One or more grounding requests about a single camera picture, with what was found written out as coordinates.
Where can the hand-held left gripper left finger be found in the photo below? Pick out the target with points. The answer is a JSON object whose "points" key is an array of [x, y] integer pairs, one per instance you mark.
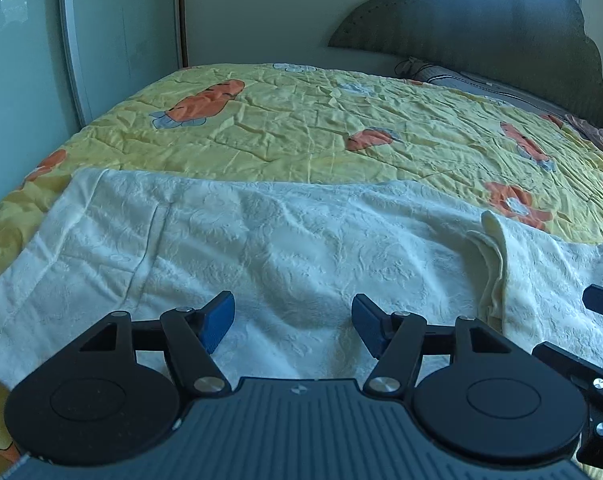
{"points": [[221, 321]]}

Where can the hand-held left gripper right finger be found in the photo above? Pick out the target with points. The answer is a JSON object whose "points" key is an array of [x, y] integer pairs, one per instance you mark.
{"points": [[369, 326]]}

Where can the white textured towel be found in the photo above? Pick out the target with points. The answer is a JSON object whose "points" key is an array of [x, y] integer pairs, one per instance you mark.
{"points": [[306, 260]]}

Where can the pink cloth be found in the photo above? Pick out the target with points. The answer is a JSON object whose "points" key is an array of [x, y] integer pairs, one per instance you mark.
{"points": [[589, 130]]}

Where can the yellow carrot print blanket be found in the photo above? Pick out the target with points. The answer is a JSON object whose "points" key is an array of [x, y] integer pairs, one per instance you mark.
{"points": [[306, 125]]}

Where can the grey patterned pillow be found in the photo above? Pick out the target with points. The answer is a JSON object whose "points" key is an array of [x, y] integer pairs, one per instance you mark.
{"points": [[481, 85]]}

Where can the glass sliding wardrobe door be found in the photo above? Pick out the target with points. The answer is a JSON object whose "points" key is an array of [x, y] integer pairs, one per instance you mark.
{"points": [[16, 85], [126, 35]]}

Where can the dark green padded headboard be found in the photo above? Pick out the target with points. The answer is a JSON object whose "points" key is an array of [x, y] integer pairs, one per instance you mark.
{"points": [[481, 25]]}

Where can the brown wooden wardrobe trim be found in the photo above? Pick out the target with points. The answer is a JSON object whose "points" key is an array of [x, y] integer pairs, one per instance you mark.
{"points": [[180, 10]]}

